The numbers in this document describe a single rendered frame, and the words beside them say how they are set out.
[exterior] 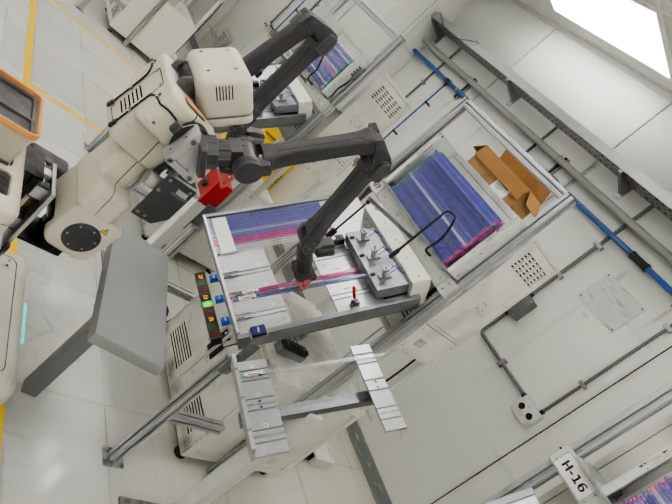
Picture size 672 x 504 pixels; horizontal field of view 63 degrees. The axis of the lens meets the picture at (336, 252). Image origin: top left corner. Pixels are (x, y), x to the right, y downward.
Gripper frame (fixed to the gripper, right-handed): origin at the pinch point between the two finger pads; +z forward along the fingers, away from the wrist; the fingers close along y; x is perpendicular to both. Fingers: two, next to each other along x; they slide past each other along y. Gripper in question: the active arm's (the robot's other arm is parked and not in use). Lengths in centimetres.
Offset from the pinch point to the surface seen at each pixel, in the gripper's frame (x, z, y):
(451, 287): -55, 2, -13
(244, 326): 22.2, 10.7, -3.5
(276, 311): 9.5, 10.4, 0.2
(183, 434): 49, 75, 0
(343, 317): -13.4, 10.5, -9.1
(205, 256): 19, 102, 138
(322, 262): -15.1, 9.6, 20.4
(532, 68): -246, 18, 197
